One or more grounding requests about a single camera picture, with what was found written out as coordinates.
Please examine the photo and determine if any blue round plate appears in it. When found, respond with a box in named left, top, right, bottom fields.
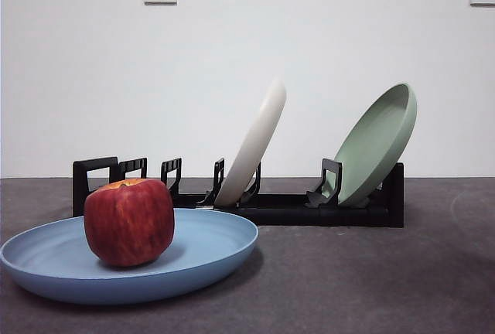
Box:
left=0, top=208, right=260, bottom=306

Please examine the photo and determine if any red apple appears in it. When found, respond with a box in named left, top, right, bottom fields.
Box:
left=83, top=178, right=176, bottom=268

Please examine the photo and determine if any white round plate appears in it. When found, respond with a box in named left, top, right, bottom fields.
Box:
left=214, top=77, right=288, bottom=208

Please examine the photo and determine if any black plate rack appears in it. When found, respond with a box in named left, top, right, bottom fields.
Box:
left=72, top=155, right=405, bottom=229

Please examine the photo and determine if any green round plate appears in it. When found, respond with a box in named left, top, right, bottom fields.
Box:
left=333, top=82, right=419, bottom=208

